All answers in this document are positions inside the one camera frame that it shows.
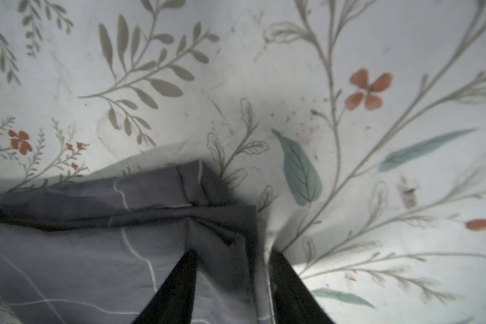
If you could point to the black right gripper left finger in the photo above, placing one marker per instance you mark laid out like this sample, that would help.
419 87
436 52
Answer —
174 301

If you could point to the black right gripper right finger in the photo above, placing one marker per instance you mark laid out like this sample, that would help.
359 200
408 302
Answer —
293 303

